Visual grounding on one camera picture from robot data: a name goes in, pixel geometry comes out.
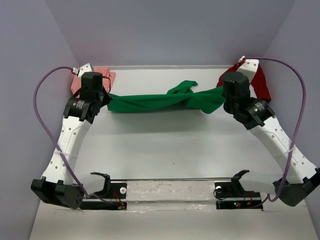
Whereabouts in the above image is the green t-shirt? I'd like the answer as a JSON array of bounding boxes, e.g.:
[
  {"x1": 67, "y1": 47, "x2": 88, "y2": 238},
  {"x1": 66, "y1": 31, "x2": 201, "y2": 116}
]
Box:
[{"x1": 107, "y1": 80, "x2": 225, "y2": 114}]

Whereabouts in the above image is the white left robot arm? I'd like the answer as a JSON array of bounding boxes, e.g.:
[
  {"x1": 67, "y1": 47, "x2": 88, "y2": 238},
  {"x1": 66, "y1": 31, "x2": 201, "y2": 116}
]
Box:
[{"x1": 30, "y1": 71, "x2": 111, "y2": 209}]

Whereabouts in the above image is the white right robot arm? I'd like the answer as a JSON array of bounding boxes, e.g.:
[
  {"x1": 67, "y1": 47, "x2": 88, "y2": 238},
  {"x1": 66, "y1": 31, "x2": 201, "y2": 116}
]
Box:
[{"x1": 222, "y1": 71, "x2": 320, "y2": 207}]

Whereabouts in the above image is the red t-shirt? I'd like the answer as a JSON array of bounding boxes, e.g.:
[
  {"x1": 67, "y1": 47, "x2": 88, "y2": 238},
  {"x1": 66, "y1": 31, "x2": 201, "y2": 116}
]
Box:
[{"x1": 216, "y1": 63, "x2": 271, "y2": 103}]

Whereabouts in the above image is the folded pink t-shirt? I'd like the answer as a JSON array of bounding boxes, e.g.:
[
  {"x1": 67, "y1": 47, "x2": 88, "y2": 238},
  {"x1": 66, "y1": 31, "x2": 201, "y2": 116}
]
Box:
[{"x1": 70, "y1": 66, "x2": 116, "y2": 95}]

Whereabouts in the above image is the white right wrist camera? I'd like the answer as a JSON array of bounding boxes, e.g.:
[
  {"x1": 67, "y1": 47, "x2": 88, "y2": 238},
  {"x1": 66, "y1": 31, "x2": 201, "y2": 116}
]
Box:
[{"x1": 236, "y1": 56, "x2": 260, "y2": 83}]

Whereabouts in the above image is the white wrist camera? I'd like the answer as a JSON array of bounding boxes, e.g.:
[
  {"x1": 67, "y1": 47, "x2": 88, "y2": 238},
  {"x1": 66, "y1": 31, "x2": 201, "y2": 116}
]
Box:
[
  {"x1": 71, "y1": 63, "x2": 94, "y2": 80},
  {"x1": 236, "y1": 56, "x2": 260, "y2": 83}
]

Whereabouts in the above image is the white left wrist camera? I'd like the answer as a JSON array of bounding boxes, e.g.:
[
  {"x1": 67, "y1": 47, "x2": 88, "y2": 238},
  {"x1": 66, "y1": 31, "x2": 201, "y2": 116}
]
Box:
[{"x1": 71, "y1": 63, "x2": 94, "y2": 80}]

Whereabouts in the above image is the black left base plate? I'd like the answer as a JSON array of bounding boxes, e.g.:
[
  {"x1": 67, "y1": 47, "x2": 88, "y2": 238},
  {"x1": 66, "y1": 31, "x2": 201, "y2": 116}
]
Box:
[{"x1": 79, "y1": 181, "x2": 128, "y2": 211}]

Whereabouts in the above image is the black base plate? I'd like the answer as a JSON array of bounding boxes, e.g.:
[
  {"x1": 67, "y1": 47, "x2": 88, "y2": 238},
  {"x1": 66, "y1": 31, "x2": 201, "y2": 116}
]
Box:
[
  {"x1": 79, "y1": 181, "x2": 128, "y2": 211},
  {"x1": 213, "y1": 181, "x2": 263, "y2": 210}
]

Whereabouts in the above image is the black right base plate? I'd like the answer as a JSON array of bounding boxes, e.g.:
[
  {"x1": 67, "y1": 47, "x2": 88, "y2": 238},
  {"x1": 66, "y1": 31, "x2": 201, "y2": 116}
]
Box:
[{"x1": 213, "y1": 181, "x2": 263, "y2": 210}]

